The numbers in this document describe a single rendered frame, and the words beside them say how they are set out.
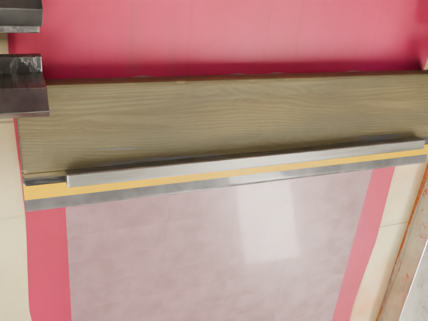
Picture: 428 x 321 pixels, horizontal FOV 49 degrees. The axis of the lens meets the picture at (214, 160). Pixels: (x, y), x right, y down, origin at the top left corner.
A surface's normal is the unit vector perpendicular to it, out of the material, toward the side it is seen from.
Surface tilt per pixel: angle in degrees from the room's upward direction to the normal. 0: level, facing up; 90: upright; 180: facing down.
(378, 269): 32
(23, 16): 13
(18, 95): 77
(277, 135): 43
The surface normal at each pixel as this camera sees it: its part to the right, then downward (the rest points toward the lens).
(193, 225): 0.38, 0.44
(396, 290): -0.92, 0.09
